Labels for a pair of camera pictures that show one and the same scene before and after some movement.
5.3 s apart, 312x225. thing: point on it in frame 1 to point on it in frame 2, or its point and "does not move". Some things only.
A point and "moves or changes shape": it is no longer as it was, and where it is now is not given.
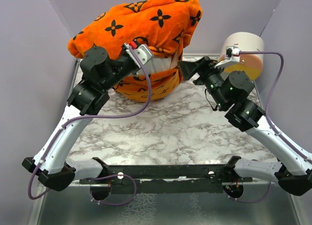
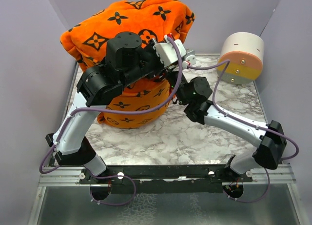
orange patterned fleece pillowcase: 163,23 moves or changes shape
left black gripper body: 121,68 to 150,63
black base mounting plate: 169,179 does not move
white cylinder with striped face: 251,63 does not move
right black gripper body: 210,77 to 172,76
